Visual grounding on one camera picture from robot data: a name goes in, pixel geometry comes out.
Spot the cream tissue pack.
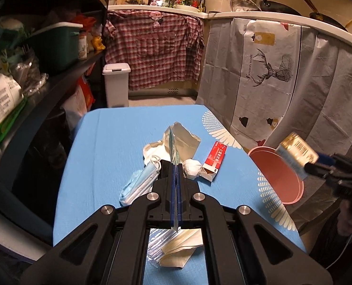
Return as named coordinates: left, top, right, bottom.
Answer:
left=275, top=132, right=319, bottom=180

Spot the blue surgical face mask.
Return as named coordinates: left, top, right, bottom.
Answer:
left=119, top=156, right=161, bottom=206

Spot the red white toothpaste box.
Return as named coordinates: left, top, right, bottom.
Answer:
left=199, top=141, right=227, bottom=182

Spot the white tissue ball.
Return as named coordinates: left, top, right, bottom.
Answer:
left=182, top=159, right=202, bottom=180

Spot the green white snack wrapper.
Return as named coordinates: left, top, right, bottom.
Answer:
left=168, top=126, right=181, bottom=165

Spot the pink plastic trash basin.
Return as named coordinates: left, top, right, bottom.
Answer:
left=248, top=146, right=304, bottom=204

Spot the white pedal trash bin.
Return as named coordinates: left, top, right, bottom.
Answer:
left=103, top=63, right=131, bottom=107

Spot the person's right hand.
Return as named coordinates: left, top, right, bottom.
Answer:
left=337, top=200, right=352, bottom=237

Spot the clear plastic wrapper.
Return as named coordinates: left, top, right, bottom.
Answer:
left=146, top=228, right=182, bottom=267

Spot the crumpled cream paper napkin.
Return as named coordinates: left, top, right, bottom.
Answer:
left=159, top=229, right=203, bottom=268

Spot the blue tablecloth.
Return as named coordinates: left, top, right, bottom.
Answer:
left=52, top=104, right=307, bottom=285

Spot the grey deer print curtain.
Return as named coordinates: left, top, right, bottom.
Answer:
left=195, top=17, right=352, bottom=223

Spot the torn cream paper bag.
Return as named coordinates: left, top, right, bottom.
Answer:
left=143, top=122, right=200, bottom=165

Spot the black frying pan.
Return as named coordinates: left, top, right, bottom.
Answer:
left=260, top=0, right=301, bottom=16
left=294, top=0, right=349, bottom=32

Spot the red orange snack bag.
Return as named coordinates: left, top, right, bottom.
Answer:
left=77, top=75, right=96, bottom=112

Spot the green white food bag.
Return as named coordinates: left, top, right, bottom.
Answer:
left=0, top=73, right=27, bottom=142

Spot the silver pot lid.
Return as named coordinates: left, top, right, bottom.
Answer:
left=230, top=0, right=261, bottom=12

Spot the white label jar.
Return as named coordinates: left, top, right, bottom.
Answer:
left=78, top=33, right=87, bottom=61

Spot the red plaid shirt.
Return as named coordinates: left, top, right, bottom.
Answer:
left=104, top=10, right=204, bottom=91

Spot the green plastic storage box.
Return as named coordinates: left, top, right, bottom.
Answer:
left=28, top=22, right=83, bottom=72

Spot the black storage shelf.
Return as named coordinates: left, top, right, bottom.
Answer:
left=0, top=0, right=110, bottom=170

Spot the white cable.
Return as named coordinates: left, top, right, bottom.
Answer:
left=324, top=232, right=352, bottom=271

